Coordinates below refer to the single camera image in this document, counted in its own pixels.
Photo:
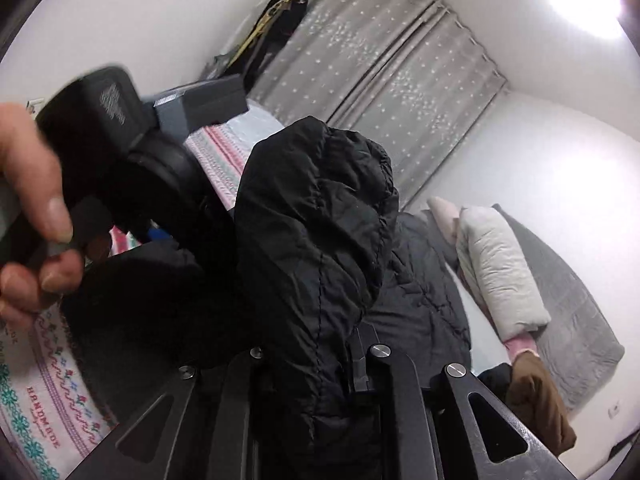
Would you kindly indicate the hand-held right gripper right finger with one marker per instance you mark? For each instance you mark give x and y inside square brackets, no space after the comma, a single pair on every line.
[400,410]

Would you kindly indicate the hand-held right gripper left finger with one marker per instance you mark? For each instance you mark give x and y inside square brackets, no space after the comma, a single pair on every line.
[235,410]

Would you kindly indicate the black quilted jacket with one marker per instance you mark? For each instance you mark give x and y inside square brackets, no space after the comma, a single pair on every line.
[310,240]

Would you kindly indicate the person's left hand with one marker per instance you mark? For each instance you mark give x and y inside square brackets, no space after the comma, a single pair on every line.
[40,180]

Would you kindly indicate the black folded garment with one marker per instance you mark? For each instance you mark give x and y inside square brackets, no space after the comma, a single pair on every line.
[495,377]

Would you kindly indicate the pink cloth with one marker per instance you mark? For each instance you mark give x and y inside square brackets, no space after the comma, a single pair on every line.
[520,347]

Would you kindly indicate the brown folded garment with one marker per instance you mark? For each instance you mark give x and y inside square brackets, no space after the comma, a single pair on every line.
[542,405]

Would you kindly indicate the cream pillow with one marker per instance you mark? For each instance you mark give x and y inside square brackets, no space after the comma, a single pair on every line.
[500,270]

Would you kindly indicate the pink pillow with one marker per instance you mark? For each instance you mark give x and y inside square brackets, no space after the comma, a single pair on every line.
[445,220]

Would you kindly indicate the patterned striped blanket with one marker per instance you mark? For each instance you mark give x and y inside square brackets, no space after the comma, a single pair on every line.
[40,400]

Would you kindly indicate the grey padded headboard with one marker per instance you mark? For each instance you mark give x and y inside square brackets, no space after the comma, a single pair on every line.
[575,310]

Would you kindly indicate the hanging black garment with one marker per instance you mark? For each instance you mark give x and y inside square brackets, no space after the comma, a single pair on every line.
[280,15]

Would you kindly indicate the grey patterned curtain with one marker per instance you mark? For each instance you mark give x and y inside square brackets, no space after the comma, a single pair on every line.
[350,35]
[425,110]

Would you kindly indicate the white wall socket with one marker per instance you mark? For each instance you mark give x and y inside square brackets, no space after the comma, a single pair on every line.
[613,410]

